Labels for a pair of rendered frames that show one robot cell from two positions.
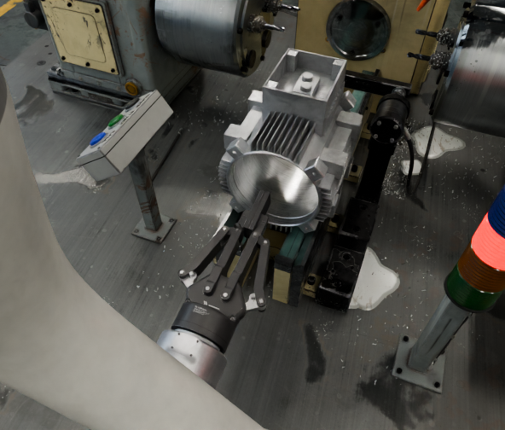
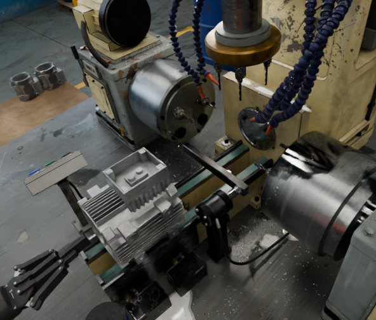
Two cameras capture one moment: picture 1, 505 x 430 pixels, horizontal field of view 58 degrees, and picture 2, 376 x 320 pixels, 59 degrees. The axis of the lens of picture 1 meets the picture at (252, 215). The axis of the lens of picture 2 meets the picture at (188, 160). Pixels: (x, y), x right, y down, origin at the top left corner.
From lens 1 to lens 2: 0.58 m
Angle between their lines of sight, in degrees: 25
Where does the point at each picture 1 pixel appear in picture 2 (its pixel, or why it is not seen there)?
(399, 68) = not seen: hidden behind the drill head
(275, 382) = not seen: outside the picture
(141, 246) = (71, 232)
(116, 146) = (35, 180)
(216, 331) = not seen: outside the picture
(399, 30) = (281, 137)
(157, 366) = not seen: outside the picture
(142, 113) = (62, 164)
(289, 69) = (141, 160)
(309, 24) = (230, 116)
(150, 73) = (129, 126)
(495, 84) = (288, 209)
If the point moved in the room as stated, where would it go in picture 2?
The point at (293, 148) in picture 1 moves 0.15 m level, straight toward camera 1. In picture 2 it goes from (102, 215) to (50, 267)
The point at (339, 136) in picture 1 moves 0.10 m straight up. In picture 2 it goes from (148, 214) to (138, 185)
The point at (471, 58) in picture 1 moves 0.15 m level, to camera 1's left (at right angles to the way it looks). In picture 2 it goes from (274, 184) to (213, 167)
